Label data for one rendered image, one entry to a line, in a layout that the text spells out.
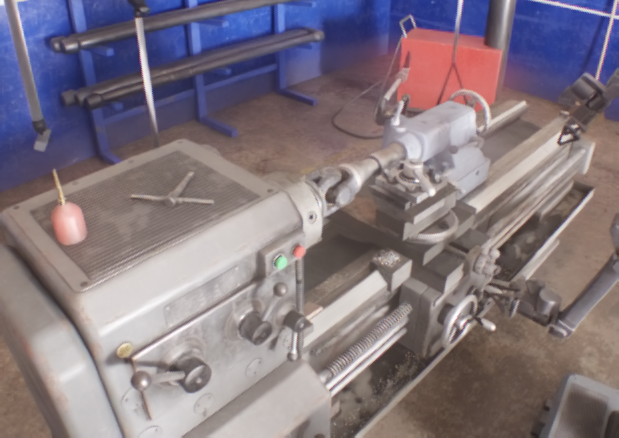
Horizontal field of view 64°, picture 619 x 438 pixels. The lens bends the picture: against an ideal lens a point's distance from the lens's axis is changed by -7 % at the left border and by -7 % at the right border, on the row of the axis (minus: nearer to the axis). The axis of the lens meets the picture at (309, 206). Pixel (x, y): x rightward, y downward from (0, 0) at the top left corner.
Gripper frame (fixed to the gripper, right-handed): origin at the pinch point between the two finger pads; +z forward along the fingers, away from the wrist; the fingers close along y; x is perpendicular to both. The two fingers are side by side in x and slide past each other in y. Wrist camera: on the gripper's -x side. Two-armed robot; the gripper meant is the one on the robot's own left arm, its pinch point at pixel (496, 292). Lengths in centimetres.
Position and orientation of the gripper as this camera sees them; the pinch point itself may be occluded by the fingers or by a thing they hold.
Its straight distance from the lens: 186.5
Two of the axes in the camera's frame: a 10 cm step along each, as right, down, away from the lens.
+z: -7.1, -3.8, 5.9
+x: -1.4, 9.0, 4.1
